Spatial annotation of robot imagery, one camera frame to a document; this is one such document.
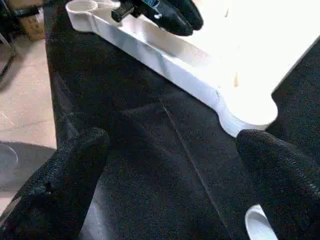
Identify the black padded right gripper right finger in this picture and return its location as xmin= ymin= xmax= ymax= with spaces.
xmin=236 ymin=129 xmax=320 ymax=240

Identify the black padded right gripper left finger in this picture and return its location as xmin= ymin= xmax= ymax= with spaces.
xmin=0 ymin=127 xmax=111 ymax=240

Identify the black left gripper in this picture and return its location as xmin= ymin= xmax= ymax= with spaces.
xmin=111 ymin=0 xmax=204 ymax=37

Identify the white plastic table leg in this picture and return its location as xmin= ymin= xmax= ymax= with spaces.
xmin=244 ymin=204 xmax=275 ymax=240

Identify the white plastic table top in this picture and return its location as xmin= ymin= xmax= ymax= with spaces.
xmin=65 ymin=0 xmax=320 ymax=138

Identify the black work mat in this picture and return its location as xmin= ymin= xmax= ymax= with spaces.
xmin=42 ymin=0 xmax=320 ymax=240

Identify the brown cardboard box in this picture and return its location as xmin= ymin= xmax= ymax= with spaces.
xmin=19 ymin=6 xmax=47 ymax=42

